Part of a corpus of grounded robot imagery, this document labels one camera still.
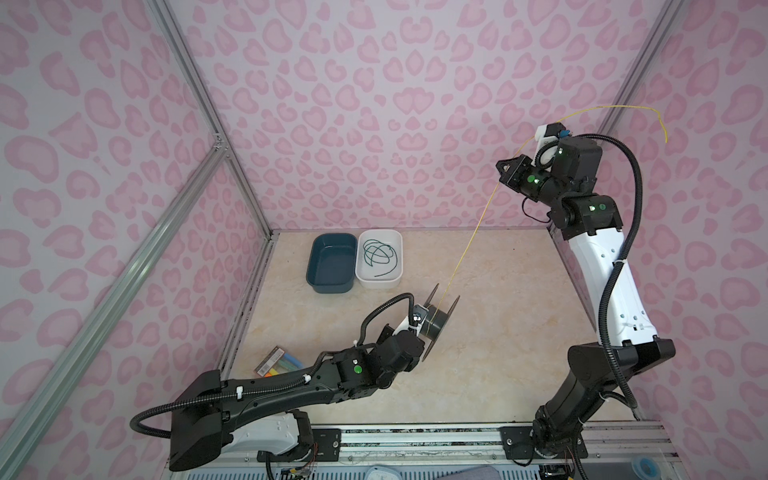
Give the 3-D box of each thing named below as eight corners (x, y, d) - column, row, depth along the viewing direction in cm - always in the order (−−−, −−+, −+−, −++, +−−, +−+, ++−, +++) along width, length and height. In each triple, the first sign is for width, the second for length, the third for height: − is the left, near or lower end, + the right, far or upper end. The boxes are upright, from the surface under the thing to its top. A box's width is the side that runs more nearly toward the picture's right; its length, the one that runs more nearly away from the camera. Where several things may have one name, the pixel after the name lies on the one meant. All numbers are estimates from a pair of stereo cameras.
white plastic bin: (353, 288, 103) (351, 280, 100) (358, 238, 119) (357, 229, 115) (403, 288, 103) (403, 280, 100) (402, 237, 119) (402, 229, 115)
